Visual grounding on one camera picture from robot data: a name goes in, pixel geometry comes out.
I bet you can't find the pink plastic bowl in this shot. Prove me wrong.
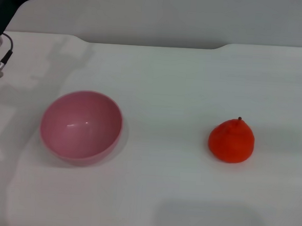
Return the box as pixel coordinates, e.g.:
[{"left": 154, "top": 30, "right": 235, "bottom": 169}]
[{"left": 37, "top": 87, "right": 125, "bottom": 165}]

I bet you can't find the orange toy fruit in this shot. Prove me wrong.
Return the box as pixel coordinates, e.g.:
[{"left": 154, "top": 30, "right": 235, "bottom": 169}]
[{"left": 206, "top": 115, "right": 257, "bottom": 165}]

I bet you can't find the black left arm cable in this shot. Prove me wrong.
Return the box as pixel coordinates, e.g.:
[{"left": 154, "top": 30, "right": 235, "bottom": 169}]
[{"left": 0, "top": 33, "right": 15, "bottom": 79}]

